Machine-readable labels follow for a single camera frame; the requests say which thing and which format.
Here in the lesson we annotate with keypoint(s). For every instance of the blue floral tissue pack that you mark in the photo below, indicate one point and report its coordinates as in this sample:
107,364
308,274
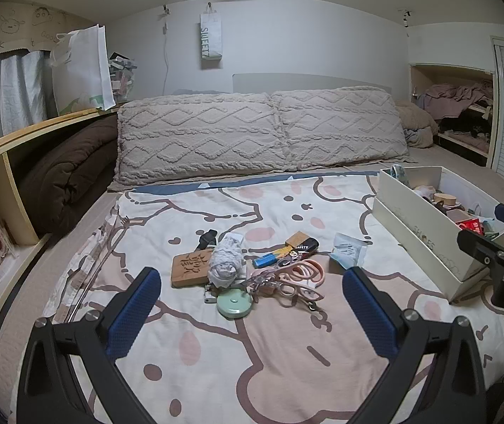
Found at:
398,175

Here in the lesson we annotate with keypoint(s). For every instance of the white cloth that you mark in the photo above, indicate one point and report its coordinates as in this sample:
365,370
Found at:
423,191

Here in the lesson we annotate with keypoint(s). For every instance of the clear storage bin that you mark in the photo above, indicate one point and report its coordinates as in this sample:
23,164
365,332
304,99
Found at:
124,79

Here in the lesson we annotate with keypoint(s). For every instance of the carved wooden block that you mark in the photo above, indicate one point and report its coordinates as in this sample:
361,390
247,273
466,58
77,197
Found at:
190,269

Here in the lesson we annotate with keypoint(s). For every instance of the face mask packet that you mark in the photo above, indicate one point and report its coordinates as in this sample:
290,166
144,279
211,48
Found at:
349,247

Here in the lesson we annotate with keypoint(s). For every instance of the beige fluffy cushion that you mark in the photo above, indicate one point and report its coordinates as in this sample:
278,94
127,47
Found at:
415,117

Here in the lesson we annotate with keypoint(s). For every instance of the grey blue cloth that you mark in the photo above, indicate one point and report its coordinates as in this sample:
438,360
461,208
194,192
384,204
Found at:
417,134

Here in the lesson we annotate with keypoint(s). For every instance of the green tape measure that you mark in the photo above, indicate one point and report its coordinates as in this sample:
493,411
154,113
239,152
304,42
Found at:
234,304

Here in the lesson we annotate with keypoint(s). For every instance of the dark clothes pile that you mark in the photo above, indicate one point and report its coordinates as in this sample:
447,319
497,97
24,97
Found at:
463,124

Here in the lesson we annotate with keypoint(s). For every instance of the cartoon drawing paper banner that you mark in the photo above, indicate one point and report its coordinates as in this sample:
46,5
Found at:
18,26

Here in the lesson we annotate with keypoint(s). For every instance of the green plastic clips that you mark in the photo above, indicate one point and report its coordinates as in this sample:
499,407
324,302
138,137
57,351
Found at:
492,233

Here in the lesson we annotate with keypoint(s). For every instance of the red snack packet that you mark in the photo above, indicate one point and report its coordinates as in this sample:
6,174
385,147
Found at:
471,226

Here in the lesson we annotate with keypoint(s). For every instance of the white shoe box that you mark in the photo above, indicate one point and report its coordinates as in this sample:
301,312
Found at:
415,229

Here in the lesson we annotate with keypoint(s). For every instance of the alcove shelf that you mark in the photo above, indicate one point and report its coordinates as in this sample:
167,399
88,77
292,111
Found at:
415,79

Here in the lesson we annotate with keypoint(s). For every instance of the blue lighter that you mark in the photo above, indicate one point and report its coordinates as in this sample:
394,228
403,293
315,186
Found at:
264,261

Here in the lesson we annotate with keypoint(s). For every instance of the pink clothes pile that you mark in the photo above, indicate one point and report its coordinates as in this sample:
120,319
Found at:
455,95

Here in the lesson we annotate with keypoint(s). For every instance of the hanging white paper bag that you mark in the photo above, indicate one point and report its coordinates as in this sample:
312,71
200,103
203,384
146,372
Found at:
210,39

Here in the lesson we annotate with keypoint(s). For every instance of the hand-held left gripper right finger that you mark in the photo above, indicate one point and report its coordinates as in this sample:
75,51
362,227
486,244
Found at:
371,318

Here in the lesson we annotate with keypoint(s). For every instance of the small white gadget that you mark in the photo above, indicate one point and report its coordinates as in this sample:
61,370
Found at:
209,297

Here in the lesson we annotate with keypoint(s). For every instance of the beige textured pillow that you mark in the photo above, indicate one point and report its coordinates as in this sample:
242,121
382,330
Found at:
340,126
199,141

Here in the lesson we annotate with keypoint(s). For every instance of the crumpled grey cloth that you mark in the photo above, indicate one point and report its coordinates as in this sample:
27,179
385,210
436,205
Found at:
225,263

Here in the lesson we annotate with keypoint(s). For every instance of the round wooden box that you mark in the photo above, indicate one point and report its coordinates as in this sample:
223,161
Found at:
445,200

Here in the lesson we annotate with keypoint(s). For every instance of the beige bed mattress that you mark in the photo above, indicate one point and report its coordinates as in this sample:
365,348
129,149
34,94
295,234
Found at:
455,159

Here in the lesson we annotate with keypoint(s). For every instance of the brown card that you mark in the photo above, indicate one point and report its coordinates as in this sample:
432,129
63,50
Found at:
296,238

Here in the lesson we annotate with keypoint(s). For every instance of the white curtain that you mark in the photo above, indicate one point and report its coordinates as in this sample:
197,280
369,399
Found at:
4,97

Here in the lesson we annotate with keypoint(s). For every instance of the white tote bag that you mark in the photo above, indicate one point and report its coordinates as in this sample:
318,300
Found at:
82,70

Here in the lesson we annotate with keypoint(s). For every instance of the brown comforter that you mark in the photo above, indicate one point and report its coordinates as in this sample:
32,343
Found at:
62,172

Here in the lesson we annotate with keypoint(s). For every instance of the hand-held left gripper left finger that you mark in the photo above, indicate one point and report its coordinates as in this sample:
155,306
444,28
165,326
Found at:
130,318

